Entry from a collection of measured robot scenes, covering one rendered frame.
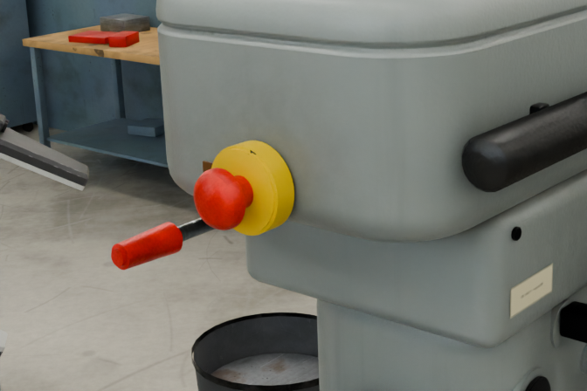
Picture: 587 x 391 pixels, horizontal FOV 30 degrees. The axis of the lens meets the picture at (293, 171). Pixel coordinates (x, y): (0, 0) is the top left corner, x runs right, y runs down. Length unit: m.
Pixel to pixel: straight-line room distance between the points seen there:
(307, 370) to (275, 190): 2.59
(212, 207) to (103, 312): 4.38
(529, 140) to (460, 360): 0.24
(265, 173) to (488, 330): 0.20
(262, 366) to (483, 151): 2.69
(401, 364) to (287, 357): 2.48
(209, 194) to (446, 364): 0.26
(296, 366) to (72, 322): 1.89
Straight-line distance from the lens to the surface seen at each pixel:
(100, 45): 6.76
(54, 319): 5.04
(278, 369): 3.28
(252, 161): 0.69
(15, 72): 8.34
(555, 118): 0.70
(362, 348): 0.89
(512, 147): 0.65
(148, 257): 0.79
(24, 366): 4.64
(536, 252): 0.79
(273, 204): 0.69
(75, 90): 8.26
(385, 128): 0.65
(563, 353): 0.93
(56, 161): 0.58
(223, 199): 0.68
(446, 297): 0.77
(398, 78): 0.65
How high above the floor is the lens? 1.97
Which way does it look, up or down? 16 degrees down
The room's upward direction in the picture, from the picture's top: 2 degrees counter-clockwise
